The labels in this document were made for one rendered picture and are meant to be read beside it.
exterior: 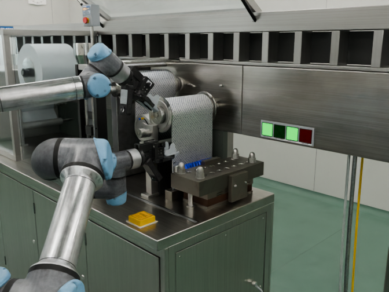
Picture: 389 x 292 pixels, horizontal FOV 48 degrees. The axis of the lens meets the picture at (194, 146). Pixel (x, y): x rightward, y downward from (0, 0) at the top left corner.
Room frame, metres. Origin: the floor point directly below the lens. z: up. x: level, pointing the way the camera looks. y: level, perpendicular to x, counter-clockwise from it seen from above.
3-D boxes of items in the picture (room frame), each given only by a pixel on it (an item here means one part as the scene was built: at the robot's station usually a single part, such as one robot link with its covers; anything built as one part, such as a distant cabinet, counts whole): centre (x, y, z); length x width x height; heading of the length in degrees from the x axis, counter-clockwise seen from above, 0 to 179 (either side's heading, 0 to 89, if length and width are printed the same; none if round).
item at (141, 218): (1.47, 0.19, 0.91); 0.07 x 0.07 x 0.02; 44
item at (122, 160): (1.51, 0.29, 1.11); 0.11 x 0.08 x 0.09; 134
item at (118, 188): (1.51, 0.31, 1.01); 0.11 x 0.08 x 0.11; 87
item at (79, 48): (2.33, 0.57, 1.50); 0.14 x 0.14 x 0.06
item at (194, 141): (1.79, 0.01, 1.11); 0.23 x 0.01 x 0.18; 134
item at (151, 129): (1.74, 0.19, 1.05); 0.06 x 0.05 x 0.31; 134
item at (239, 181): (1.67, -0.18, 0.96); 0.10 x 0.03 x 0.11; 134
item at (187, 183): (1.73, -0.10, 1.00); 0.40 x 0.16 x 0.06; 134
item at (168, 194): (1.79, 0.01, 0.92); 0.28 x 0.04 x 0.04; 134
